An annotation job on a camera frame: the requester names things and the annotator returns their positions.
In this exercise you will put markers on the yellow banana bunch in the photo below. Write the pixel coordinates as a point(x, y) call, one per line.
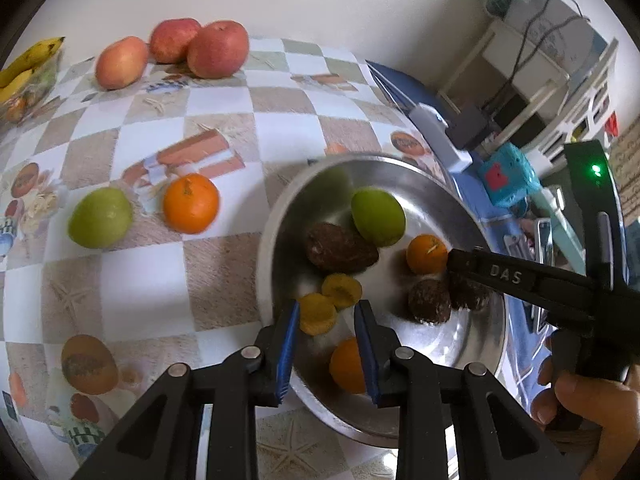
point(30, 57)

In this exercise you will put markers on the mint green box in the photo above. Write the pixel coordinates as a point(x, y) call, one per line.
point(565, 235)

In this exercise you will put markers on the pale red apple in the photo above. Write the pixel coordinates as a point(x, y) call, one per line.
point(122, 62)

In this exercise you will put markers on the white shelf frame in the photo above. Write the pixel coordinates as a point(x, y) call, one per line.
point(500, 45)

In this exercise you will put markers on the smartphone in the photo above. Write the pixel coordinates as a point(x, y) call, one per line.
point(544, 237)

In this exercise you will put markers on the patterned box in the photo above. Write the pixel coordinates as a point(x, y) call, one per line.
point(570, 35)

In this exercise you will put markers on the grey phone stand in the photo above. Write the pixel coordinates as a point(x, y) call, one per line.
point(517, 246)

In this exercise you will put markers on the teal toy box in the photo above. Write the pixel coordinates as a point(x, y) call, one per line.
point(510, 175)

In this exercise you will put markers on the white lattice chair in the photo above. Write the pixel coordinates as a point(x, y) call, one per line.
point(597, 90)

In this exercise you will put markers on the checkered tablecloth with blue border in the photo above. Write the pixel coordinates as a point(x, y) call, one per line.
point(225, 270)

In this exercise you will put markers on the stainless steel basin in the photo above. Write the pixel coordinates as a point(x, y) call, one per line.
point(450, 355)

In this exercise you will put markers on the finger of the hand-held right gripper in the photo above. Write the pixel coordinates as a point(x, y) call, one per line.
point(505, 275)

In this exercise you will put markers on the small yellow plum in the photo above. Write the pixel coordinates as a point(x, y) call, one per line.
point(317, 314)

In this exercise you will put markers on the person's right hand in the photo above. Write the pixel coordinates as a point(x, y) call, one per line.
point(595, 405)

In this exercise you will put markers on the black charger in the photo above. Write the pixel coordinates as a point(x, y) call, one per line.
point(467, 127)

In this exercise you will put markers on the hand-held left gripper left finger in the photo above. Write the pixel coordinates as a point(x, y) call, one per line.
point(287, 345)

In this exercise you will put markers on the green jujube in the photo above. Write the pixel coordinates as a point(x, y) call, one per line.
point(377, 217)
point(100, 217)

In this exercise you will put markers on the orange with stem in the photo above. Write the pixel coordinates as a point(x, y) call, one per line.
point(425, 256)

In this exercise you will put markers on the small orange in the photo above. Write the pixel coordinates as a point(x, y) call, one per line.
point(345, 365)

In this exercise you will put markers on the olive yellow plum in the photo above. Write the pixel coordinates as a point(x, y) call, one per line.
point(342, 290)

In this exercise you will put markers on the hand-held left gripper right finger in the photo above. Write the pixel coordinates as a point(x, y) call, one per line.
point(367, 350)

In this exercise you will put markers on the white power strip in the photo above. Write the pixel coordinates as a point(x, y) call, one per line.
point(435, 130)

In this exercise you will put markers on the large dark brown avocado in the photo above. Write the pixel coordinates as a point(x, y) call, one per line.
point(340, 250)

